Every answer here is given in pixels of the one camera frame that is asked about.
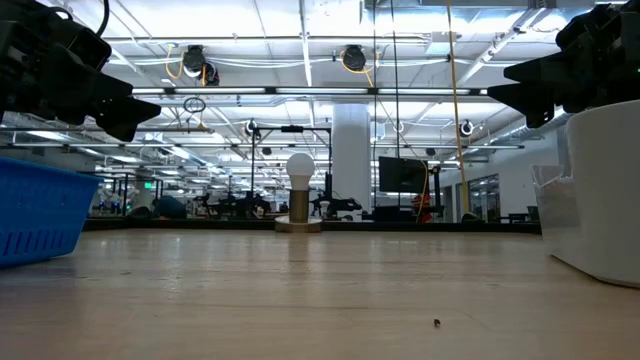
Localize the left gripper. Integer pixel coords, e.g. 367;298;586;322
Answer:
0;0;163;143

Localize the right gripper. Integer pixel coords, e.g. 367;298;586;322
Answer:
486;0;640;129

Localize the light grey plastic bin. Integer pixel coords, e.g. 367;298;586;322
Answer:
530;98;640;290

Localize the blue plastic basket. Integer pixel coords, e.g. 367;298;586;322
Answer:
0;156;105;270

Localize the black screen on stand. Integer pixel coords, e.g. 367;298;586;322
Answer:
378;155;431;194

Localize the orange red object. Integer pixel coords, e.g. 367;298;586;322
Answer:
410;193;432;224

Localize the white bulb brass lamp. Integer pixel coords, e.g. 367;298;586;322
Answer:
273;152;324;234

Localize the white square column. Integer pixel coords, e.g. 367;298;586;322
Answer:
332;102;372;214

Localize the black cable ring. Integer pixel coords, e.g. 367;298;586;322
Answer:
182;95;207;114

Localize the yellow hanging cable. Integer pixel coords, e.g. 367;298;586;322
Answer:
446;0;471;216

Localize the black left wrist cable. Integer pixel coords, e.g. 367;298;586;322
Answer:
92;0;112;40

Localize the long ceiling light rail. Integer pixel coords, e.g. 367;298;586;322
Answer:
0;85;489;97

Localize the black aluminium table frame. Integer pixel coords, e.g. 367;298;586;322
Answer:
82;215;542;234

